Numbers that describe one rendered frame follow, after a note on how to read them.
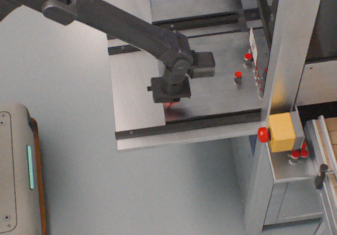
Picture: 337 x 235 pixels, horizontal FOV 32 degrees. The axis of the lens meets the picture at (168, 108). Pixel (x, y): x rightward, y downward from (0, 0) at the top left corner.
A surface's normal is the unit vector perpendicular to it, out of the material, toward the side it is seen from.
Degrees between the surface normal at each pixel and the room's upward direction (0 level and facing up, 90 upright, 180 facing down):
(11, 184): 0
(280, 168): 0
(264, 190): 90
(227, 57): 0
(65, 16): 90
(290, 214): 90
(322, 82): 90
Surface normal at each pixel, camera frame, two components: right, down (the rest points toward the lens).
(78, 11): 0.37, 0.86
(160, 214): -0.06, -0.49
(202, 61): 0.20, -0.52
